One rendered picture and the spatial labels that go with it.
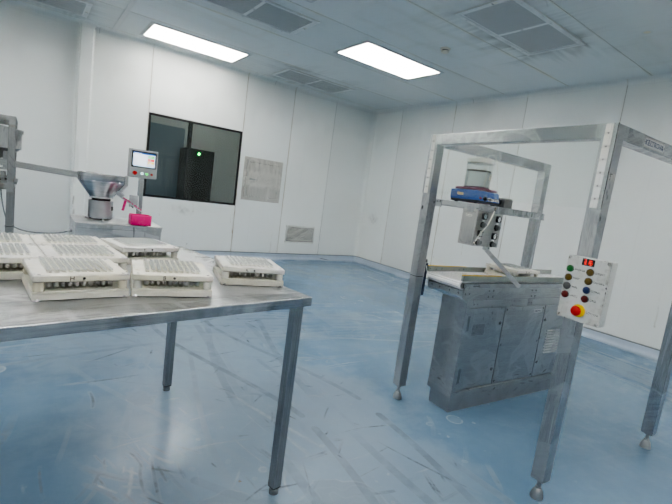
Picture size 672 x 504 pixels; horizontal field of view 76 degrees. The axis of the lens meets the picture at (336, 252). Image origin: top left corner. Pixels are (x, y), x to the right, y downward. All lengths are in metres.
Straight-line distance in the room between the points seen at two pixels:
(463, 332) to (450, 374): 0.28
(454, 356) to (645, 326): 3.21
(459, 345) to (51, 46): 5.79
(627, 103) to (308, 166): 4.64
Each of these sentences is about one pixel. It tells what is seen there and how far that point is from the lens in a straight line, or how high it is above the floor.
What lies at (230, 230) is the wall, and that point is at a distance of 7.13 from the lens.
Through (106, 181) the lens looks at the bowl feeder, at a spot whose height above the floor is 1.08.
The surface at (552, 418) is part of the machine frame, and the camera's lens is 2.20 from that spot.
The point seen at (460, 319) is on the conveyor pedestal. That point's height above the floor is 0.59.
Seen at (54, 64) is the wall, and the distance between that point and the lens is 6.65.
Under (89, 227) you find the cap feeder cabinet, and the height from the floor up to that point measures 0.73.
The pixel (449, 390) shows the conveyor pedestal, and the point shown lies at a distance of 2.82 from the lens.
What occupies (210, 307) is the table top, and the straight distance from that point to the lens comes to 1.40.
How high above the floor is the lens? 1.21
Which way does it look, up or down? 7 degrees down
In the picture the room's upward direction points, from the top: 8 degrees clockwise
